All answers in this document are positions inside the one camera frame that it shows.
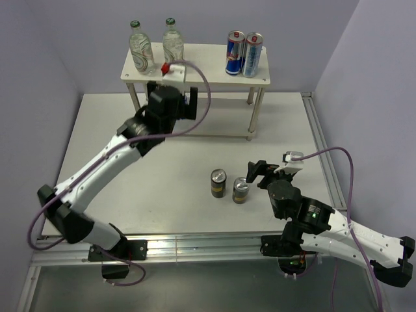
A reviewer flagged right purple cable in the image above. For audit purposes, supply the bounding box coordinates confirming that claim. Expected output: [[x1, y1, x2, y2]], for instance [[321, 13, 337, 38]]
[[289, 146, 383, 312]]

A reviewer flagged green cap glass bottle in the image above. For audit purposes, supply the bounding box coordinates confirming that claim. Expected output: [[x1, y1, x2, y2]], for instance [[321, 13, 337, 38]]
[[129, 20, 155, 74], [162, 18, 184, 63]]

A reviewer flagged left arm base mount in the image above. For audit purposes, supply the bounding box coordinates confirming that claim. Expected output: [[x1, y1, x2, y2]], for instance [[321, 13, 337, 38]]
[[87, 239, 148, 281]]

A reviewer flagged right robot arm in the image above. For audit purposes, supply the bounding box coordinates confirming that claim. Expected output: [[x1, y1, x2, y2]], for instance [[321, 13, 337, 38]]
[[246, 160, 415, 288]]

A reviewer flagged silver Red Bull can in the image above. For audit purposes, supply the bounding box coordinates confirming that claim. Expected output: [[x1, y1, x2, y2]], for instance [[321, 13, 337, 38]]
[[241, 32, 263, 78]]

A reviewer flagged grey coffee can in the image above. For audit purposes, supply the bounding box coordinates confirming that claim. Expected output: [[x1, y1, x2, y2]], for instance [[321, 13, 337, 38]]
[[232, 177, 250, 204]]

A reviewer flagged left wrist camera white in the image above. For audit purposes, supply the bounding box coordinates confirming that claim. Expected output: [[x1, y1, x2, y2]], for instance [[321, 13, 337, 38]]
[[161, 63, 186, 90]]

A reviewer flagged white two-tier shelf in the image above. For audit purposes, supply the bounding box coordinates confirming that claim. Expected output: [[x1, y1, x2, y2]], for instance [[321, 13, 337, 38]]
[[120, 43, 271, 140]]

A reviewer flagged blue Red Bull can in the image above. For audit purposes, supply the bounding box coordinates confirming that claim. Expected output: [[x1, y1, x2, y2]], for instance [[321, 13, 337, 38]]
[[225, 31, 246, 75]]

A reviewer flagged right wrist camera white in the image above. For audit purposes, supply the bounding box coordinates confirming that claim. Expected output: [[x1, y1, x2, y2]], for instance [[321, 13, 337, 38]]
[[274, 151, 304, 175]]

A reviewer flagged purple cable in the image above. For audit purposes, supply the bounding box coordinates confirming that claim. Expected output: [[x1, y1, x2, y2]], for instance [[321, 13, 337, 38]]
[[26, 59, 212, 287], [289, 146, 383, 312]]

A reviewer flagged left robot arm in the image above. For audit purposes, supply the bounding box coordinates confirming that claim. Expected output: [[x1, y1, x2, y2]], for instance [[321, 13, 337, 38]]
[[38, 83, 198, 259]]

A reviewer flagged aluminium front rail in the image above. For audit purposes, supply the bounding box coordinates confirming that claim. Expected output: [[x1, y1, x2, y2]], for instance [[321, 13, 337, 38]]
[[19, 234, 321, 312]]

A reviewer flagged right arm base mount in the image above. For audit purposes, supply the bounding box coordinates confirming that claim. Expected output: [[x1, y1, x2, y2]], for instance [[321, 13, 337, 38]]
[[259, 235, 319, 281]]

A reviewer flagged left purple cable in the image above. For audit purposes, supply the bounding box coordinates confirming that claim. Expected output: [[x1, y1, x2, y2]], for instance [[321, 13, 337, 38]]
[[26, 59, 212, 287]]

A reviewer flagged black coffee can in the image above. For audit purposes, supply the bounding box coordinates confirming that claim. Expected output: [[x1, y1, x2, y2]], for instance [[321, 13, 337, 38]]
[[211, 168, 227, 198]]

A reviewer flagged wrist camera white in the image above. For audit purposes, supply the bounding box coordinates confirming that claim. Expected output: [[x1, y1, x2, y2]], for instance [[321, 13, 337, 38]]
[[274, 151, 304, 175], [161, 63, 186, 90]]

